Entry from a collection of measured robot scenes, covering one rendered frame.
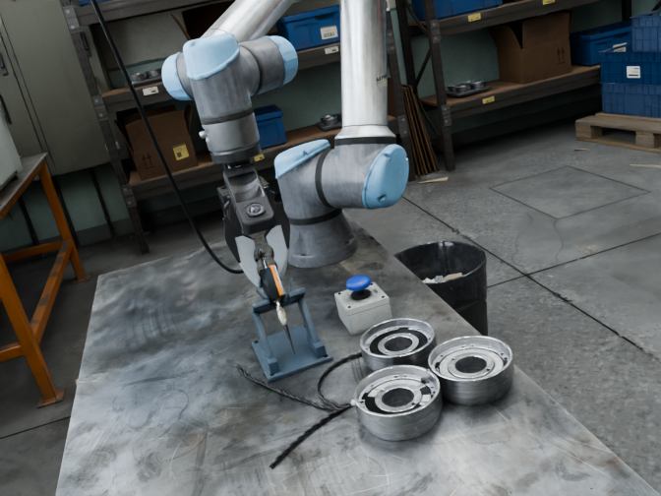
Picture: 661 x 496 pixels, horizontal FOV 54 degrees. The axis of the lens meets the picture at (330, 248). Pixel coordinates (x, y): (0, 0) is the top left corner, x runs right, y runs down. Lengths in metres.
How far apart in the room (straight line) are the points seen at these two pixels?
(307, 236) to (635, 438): 1.17
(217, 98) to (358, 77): 0.38
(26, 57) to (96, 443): 3.72
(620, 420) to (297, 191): 1.26
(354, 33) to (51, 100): 3.44
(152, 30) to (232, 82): 3.81
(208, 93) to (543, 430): 0.59
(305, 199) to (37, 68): 3.39
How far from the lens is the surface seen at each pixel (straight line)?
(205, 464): 0.85
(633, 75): 4.86
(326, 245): 1.29
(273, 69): 0.98
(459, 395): 0.82
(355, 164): 1.19
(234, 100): 0.91
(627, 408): 2.17
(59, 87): 4.50
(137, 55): 4.71
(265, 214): 0.87
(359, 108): 1.20
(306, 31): 4.31
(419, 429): 0.79
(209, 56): 0.90
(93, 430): 1.00
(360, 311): 1.01
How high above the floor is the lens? 1.29
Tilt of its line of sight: 21 degrees down
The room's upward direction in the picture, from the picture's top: 12 degrees counter-clockwise
